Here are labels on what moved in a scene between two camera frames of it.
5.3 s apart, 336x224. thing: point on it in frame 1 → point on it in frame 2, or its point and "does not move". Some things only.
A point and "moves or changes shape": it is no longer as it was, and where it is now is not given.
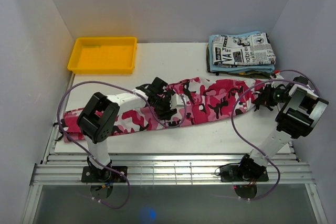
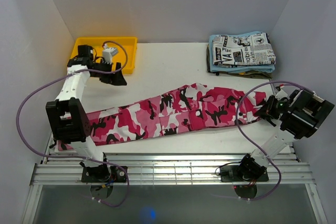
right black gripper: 264,98 → 269,113
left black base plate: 91,174 does not move
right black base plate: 231,174 does not move
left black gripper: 164,115 → 117,79
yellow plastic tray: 104,55 does not move
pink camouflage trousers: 181,102 moves or changes shape
